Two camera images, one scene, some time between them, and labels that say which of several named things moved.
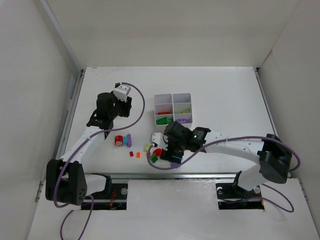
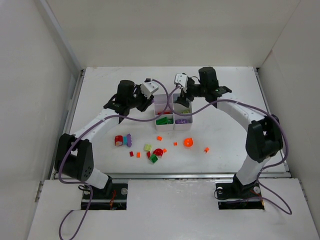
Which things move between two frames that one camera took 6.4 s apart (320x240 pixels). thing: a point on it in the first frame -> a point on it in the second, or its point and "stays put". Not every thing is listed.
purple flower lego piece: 129,140 stays put
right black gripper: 171,155 -> 183,98
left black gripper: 126,108 -> 145,103
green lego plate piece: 163,121 stays put
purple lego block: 182,121 stays put
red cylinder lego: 118,140 stays put
